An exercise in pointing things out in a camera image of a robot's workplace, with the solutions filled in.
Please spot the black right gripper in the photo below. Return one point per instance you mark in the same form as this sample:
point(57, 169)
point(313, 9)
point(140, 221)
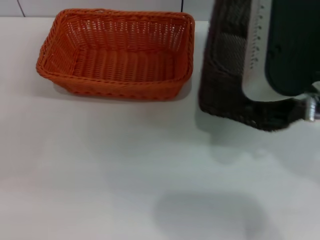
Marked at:
point(292, 45)

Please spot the dark brown woven basket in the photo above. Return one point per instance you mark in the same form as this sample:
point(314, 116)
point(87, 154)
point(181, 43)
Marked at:
point(225, 75)

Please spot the orange woven plastic basket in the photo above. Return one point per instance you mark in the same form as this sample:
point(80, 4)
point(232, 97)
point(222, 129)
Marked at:
point(120, 65)

